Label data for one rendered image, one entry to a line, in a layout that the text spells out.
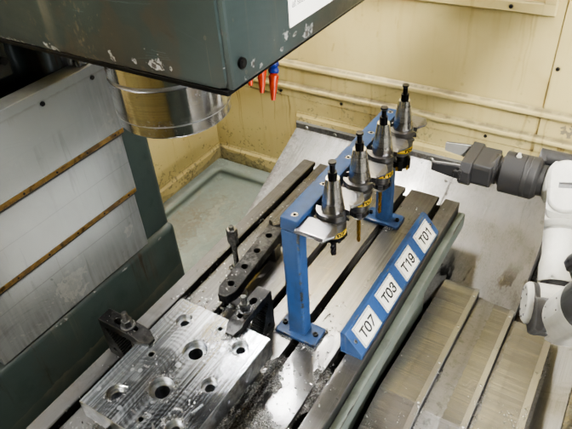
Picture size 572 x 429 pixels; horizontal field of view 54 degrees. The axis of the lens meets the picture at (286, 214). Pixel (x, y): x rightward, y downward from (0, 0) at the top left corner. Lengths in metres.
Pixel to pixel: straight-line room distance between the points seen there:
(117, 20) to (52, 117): 0.63
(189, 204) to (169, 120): 1.47
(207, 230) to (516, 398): 1.17
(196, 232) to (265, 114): 0.51
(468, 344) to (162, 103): 1.02
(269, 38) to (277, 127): 1.54
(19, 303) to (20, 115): 0.41
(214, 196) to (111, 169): 0.90
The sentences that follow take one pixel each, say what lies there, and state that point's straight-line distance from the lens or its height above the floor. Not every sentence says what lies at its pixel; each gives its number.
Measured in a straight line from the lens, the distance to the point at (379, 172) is 1.17.
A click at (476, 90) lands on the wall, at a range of 1.73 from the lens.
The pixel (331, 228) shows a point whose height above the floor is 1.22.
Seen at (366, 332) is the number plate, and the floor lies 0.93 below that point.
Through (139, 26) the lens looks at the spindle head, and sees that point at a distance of 0.61.
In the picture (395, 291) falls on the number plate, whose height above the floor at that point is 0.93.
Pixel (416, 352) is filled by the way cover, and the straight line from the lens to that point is 1.42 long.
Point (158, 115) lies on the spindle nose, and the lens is 0.74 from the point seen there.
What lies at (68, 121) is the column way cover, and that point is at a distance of 1.26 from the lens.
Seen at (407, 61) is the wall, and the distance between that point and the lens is 1.77.
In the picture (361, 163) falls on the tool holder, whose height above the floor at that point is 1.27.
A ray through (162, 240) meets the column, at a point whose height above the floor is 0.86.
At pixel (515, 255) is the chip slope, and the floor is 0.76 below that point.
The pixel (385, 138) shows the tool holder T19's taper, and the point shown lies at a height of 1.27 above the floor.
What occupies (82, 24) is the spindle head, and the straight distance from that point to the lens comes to 0.67.
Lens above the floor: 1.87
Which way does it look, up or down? 38 degrees down
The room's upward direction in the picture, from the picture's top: 5 degrees counter-clockwise
